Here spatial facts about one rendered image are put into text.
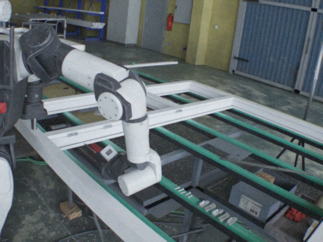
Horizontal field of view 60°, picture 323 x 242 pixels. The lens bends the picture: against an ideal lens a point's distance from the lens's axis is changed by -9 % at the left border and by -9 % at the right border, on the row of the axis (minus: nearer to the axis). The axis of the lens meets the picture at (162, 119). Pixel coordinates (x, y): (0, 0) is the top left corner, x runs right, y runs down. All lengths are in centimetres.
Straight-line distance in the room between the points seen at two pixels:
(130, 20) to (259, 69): 499
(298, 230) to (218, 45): 745
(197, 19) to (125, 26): 310
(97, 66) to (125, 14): 997
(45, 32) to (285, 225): 131
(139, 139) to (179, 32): 887
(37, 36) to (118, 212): 54
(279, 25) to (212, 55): 223
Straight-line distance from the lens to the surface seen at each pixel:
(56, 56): 87
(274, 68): 768
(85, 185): 98
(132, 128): 79
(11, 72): 90
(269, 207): 148
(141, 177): 89
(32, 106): 131
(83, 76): 81
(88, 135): 140
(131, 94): 77
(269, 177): 163
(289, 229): 154
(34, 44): 87
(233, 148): 156
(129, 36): 1079
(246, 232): 100
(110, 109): 76
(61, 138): 133
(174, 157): 145
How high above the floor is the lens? 148
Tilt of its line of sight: 21 degrees down
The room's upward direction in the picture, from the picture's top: 7 degrees clockwise
